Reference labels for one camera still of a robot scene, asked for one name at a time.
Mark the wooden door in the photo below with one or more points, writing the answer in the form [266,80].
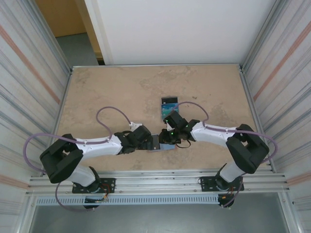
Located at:
[63,17]

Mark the translucent enclosure side panel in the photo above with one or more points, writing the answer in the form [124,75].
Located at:
[19,72]
[291,72]

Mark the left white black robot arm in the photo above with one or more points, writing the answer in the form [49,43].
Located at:
[97,144]

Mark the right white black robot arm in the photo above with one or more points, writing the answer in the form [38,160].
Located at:
[211,133]

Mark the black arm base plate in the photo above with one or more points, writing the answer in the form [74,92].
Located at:
[206,180]
[108,182]

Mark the blue VIP card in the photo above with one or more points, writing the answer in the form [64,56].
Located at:
[167,106]

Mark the teal card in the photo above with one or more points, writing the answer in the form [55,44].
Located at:
[165,114]

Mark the aluminium frame post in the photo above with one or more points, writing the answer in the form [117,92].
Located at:
[260,36]
[51,36]

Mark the black card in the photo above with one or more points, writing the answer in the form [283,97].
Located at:
[169,99]

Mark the pink card holder wallet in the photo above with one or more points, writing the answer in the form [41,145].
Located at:
[167,147]

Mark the aluminium mounting rail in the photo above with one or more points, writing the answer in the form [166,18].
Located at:
[158,180]

